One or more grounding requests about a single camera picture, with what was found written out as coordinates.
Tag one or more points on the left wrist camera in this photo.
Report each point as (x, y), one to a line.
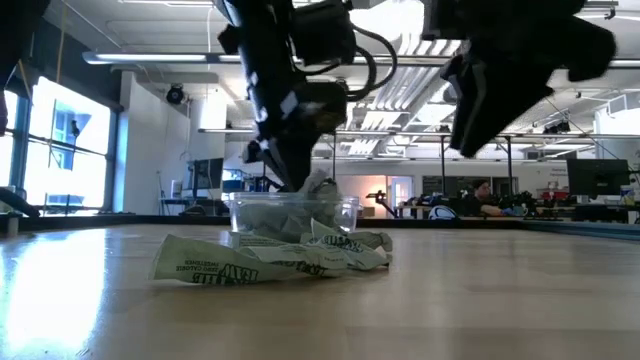
(322, 107)

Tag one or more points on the black aluminium table frame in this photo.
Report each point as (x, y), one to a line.
(150, 220)

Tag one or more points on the white black helmet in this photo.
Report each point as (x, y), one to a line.
(442, 213)

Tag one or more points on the black computer monitor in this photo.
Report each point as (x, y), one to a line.
(210, 174)
(597, 177)

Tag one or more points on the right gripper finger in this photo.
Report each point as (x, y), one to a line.
(462, 110)
(510, 95)

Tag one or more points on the person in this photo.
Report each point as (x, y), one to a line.
(482, 197)

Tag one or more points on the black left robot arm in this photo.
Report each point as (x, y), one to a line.
(320, 30)

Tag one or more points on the large window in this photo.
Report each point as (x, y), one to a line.
(65, 150)

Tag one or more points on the long ceiling tube light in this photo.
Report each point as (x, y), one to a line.
(150, 57)

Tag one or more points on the black background robot arm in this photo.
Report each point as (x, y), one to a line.
(381, 200)

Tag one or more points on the green white sweetener packet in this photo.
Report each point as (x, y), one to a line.
(210, 265)
(375, 240)
(300, 256)
(352, 252)
(322, 215)
(320, 185)

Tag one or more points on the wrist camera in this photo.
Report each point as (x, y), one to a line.
(322, 107)
(592, 50)

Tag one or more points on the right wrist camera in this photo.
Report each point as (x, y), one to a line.
(592, 50)

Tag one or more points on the round black speaker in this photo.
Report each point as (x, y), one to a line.
(175, 94)

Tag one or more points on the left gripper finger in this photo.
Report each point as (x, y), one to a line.
(292, 162)
(253, 152)

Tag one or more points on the clear plastic container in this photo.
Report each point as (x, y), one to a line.
(350, 210)

